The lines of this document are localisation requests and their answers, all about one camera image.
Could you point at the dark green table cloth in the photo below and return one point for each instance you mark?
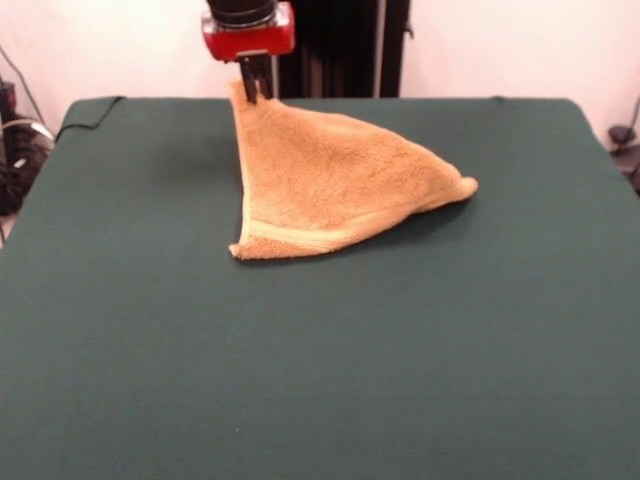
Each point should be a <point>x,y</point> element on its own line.
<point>200,350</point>

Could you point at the black floor equipment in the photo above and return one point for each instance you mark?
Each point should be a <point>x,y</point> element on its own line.
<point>622,145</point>

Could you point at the orange terry towel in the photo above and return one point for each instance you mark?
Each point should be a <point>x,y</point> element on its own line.
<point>325,180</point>

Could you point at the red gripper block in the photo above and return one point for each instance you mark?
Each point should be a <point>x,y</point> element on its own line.
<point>250,40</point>

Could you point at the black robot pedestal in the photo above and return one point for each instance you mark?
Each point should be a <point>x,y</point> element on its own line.
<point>340,50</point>

